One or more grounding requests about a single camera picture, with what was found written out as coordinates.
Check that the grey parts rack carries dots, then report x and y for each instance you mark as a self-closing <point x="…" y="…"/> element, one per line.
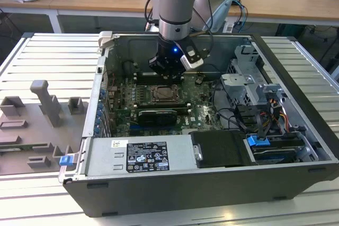
<point x="31" y="130"/>

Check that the black open PC case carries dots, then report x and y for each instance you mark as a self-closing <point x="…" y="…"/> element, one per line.
<point x="185" y="194"/>

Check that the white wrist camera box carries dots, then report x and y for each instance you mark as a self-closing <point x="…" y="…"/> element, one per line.
<point x="192" y="59"/>

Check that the grey power supply unit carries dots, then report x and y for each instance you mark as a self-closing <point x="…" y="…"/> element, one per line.
<point x="106" y="154"/>

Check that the blue case latch clip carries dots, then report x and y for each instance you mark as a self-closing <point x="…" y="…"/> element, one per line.
<point x="65" y="161"/>

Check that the grey metal drive cage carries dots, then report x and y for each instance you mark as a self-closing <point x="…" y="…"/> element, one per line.
<point x="243" y="88"/>

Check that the pale blue teach pendant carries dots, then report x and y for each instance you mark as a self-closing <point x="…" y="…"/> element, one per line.
<point x="221" y="14"/>

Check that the green motherboard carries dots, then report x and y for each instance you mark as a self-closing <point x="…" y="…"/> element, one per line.
<point x="201" y="115"/>

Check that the black plastic air shroud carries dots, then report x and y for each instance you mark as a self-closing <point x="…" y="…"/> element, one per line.
<point x="221" y="149"/>

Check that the hard disk in blue carrier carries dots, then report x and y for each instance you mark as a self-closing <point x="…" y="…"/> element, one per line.
<point x="258" y="141"/>

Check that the black RAM slot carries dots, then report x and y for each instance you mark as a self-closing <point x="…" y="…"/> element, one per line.
<point x="164" y="104"/>
<point x="148" y="81"/>
<point x="145" y="76"/>

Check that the grey case hinge latch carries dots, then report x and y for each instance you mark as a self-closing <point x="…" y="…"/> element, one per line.
<point x="104" y="38"/>

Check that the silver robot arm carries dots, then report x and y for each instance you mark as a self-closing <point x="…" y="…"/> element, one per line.
<point x="177" y="3"/>

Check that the black graphics card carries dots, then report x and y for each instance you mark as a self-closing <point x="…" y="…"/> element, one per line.
<point x="157" y="117"/>

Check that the CPU socket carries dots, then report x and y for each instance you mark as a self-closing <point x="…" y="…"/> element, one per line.
<point x="164" y="93"/>

